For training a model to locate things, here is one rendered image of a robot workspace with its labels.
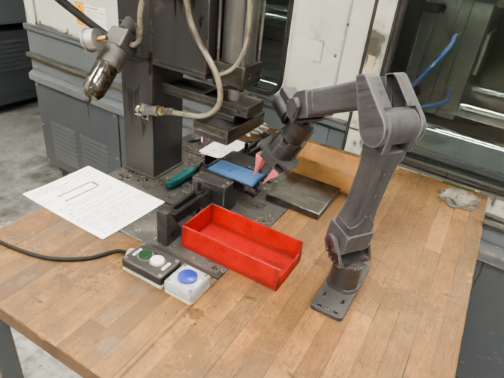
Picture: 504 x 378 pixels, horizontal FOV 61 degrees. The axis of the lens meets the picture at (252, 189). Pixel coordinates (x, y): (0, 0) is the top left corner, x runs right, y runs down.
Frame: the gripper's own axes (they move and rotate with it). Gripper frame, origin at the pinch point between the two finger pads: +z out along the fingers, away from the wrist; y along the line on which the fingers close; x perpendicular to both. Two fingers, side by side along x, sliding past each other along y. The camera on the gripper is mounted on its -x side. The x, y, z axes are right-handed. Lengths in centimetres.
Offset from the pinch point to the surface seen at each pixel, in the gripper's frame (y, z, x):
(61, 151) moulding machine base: 122, 146, -72
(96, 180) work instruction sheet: 33.5, 29.2, 15.6
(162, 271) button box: -2.1, 8.5, 35.8
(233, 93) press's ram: 17.8, -12.9, 0.8
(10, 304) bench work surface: 13, 20, 57
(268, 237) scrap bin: -12.5, 2.0, 12.6
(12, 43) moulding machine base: 253, 173, -132
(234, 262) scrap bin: -11.1, 4.1, 24.1
